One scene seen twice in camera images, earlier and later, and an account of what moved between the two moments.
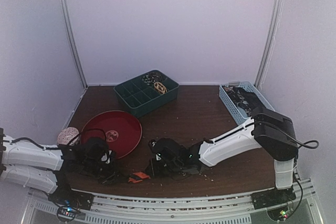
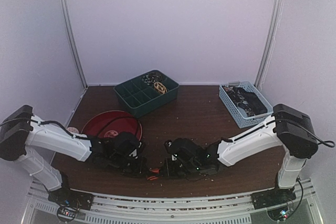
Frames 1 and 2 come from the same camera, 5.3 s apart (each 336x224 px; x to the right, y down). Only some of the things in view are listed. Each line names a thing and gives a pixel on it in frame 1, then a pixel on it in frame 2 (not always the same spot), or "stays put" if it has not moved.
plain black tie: (251, 99) stays put
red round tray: (121, 131) stays put
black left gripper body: (107, 174) -> (129, 169)
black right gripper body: (156, 163) -> (168, 167)
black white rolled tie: (151, 78) stays put
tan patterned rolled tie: (160, 87) stays put
